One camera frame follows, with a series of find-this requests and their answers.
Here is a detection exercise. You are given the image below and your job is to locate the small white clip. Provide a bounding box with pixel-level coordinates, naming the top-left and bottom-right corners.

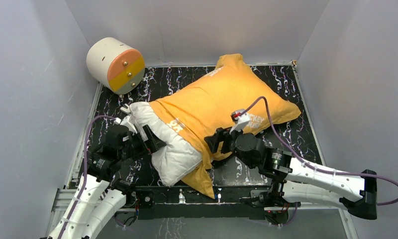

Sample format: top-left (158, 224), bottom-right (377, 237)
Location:
top-left (120, 104), bottom-right (131, 114)

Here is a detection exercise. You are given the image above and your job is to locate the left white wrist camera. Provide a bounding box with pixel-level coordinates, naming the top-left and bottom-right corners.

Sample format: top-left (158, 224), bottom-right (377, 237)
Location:
top-left (114, 115), bottom-right (138, 133)

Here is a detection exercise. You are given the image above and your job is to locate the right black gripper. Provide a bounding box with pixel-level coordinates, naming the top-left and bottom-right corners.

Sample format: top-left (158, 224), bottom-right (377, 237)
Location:
top-left (203, 123), bottom-right (256, 169)

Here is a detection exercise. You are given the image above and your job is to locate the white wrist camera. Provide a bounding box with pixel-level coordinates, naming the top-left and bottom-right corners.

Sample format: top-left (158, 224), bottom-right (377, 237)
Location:
top-left (229, 109), bottom-right (250, 133)
top-left (114, 115), bottom-right (138, 133)

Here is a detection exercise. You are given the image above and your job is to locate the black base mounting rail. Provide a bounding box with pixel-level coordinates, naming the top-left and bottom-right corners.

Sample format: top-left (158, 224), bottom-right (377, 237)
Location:
top-left (132, 186), bottom-right (283, 220)

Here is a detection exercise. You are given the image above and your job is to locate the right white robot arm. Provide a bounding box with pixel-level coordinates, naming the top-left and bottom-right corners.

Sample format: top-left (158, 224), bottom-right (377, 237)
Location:
top-left (204, 128), bottom-right (377, 220)

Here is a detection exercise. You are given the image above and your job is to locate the purple cable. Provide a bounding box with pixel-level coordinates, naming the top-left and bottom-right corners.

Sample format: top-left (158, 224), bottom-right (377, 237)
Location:
top-left (55, 115), bottom-right (119, 239)
top-left (233, 96), bottom-right (398, 207)

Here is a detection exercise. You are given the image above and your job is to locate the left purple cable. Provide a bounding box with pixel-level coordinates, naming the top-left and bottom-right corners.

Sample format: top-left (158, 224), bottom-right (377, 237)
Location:
top-left (55, 115), bottom-right (119, 239)

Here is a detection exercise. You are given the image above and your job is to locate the white cylinder drawer unit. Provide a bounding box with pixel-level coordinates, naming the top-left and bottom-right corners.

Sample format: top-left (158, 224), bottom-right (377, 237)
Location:
top-left (86, 37), bottom-right (145, 95)

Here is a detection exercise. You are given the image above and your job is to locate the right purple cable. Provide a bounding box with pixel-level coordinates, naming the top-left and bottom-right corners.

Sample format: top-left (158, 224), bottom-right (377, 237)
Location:
top-left (233, 96), bottom-right (398, 207)

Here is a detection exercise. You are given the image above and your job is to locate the blue and yellow pillowcase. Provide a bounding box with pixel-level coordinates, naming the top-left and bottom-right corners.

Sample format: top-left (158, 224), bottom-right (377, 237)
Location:
top-left (149, 53), bottom-right (301, 197)

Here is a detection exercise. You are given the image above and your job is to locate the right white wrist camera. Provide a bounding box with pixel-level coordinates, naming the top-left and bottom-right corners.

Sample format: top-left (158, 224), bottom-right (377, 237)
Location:
top-left (229, 109), bottom-right (250, 133)

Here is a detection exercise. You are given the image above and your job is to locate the white pillow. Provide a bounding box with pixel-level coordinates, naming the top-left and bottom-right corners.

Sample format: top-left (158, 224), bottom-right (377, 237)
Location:
top-left (128, 101), bottom-right (203, 188)

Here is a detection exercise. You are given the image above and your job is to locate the aluminium frame rail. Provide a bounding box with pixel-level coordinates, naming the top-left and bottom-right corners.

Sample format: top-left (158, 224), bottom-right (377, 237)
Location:
top-left (52, 188), bottom-right (341, 213)

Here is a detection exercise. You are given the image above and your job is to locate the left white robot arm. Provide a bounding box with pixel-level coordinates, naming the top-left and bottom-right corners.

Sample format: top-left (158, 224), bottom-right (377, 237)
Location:
top-left (47, 125), bottom-right (166, 239)

